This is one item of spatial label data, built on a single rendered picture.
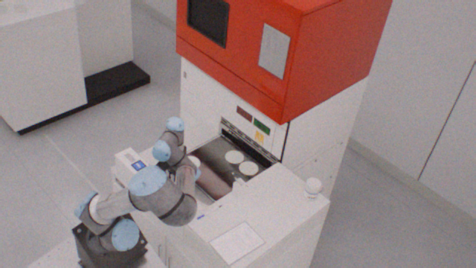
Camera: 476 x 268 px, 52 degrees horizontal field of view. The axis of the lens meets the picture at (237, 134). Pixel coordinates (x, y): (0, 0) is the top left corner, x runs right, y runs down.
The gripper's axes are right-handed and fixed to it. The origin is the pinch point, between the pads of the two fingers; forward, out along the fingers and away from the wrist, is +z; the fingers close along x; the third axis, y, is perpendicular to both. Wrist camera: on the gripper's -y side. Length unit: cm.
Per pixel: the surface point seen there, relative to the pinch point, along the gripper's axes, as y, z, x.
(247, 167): 48, 16, -3
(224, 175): 34.6, 16.1, -0.5
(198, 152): 34.5, 16.0, 20.6
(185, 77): 58, 0, 61
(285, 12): 53, -72, -7
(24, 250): -45, 106, 90
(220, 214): 11.3, 9.6, -22.1
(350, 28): 94, -56, -15
